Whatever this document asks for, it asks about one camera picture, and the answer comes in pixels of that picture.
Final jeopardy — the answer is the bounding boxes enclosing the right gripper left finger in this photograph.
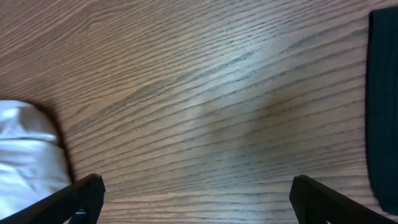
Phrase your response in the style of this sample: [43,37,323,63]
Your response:
[1,174,106,224]

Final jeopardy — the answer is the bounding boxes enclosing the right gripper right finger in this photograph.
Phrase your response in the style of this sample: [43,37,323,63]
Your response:
[289,175,397,224]

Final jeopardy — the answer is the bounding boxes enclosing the beige khaki shorts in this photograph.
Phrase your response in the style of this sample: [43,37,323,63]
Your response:
[1,100,71,219]

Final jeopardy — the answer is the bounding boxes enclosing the black garment right pile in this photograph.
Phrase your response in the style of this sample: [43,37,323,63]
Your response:
[366,7,397,215]

